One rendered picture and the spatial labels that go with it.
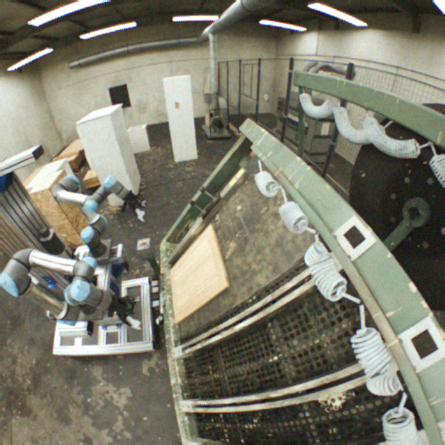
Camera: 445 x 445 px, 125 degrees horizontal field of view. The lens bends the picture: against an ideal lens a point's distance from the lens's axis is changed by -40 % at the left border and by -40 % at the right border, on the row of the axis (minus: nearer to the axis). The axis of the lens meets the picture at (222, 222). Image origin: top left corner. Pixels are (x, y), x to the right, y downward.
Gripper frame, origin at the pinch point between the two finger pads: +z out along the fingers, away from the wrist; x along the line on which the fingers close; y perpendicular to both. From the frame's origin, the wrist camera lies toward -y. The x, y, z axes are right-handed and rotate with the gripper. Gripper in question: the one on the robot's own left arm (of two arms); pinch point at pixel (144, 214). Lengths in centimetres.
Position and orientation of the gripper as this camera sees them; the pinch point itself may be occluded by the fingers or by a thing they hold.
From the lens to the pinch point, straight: 135.6
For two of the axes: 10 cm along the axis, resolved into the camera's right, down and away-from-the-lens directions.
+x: -2.3, -6.9, 6.9
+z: 4.7, 5.4, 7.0
